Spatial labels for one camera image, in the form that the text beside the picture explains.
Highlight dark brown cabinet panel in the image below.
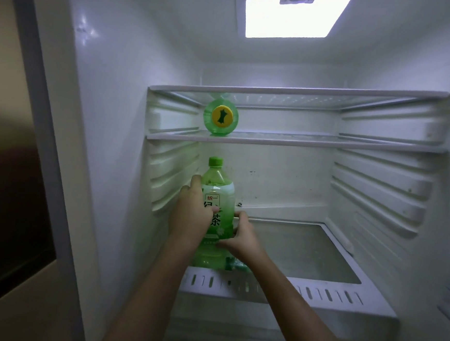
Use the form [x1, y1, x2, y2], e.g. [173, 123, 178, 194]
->
[0, 0, 77, 320]

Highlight white refrigerator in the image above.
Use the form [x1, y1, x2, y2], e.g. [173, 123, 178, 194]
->
[0, 0, 450, 341]

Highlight refrigerator ceiling light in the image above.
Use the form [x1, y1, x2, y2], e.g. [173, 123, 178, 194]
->
[232, 0, 353, 47]

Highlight green tea bottle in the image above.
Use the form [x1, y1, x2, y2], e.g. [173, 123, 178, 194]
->
[190, 155, 260, 274]

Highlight glass refrigerator shelf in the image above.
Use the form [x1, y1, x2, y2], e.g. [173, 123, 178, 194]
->
[146, 121, 449, 163]
[148, 69, 450, 125]

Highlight person's right hand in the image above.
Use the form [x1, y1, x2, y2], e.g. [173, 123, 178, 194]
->
[215, 209, 271, 266]

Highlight person's left hand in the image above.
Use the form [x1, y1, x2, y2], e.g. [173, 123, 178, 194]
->
[166, 172, 223, 251]

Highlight person's left forearm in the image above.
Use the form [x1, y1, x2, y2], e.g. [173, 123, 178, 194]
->
[98, 233, 201, 341]

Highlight clear crisper drawer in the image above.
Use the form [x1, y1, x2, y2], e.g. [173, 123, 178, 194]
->
[161, 288, 401, 341]

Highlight green bottle with yellow cap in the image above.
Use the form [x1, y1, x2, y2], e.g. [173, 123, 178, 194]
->
[201, 92, 241, 138]

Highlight glass crisper cover shelf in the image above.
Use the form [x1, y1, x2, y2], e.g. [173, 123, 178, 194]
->
[178, 211, 404, 318]

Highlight person's right forearm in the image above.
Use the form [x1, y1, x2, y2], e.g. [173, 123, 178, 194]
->
[235, 253, 359, 341]

